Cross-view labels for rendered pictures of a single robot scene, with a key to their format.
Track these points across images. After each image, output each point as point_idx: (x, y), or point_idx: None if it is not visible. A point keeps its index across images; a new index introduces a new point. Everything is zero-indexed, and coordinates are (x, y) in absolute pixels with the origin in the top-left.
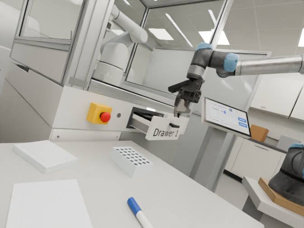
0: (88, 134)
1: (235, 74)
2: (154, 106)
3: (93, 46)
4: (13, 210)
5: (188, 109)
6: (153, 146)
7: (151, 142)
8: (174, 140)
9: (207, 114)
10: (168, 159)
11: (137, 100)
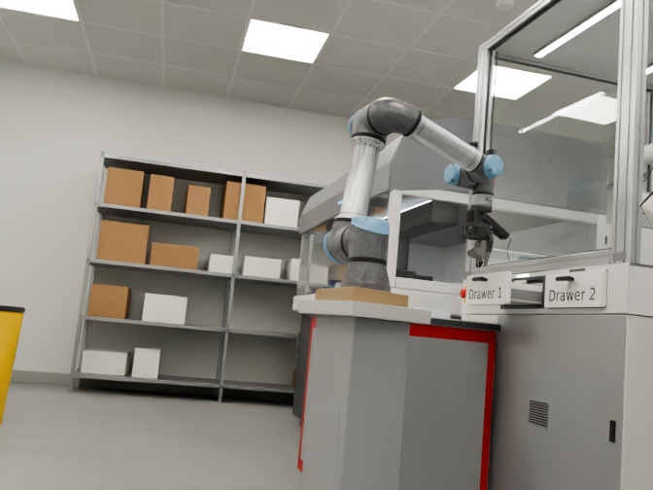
0: (475, 318)
1: (468, 171)
2: (524, 268)
3: (471, 243)
4: None
5: (477, 249)
6: (544, 341)
7: (537, 332)
8: (598, 332)
9: None
10: (596, 390)
11: (505, 269)
